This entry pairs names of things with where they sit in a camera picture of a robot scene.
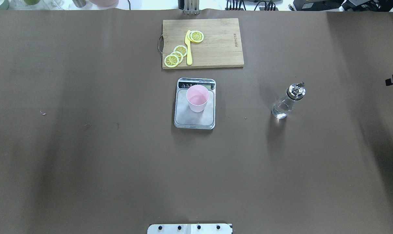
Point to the glass sauce bottle steel spout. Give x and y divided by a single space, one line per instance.
284 105

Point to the pink plastic cup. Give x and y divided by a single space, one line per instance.
197 97

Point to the digital kitchen scale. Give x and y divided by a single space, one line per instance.
184 117

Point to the green plastic cup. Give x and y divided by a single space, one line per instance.
31 2

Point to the lemon slice top pair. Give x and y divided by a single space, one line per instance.
198 36

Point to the lemon slice under pair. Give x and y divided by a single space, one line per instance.
189 37

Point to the yellow plastic knife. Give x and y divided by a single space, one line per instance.
188 44

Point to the lemon slice middle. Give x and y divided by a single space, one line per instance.
179 56

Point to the lemon slice near knife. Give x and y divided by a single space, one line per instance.
182 49

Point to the lemon slice far end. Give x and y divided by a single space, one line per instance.
171 61

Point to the pink bowl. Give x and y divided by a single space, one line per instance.
104 3

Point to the black thermos bottle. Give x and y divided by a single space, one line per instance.
79 3

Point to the aluminium frame post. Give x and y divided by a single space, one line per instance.
190 7

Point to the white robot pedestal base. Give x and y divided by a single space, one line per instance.
196 228

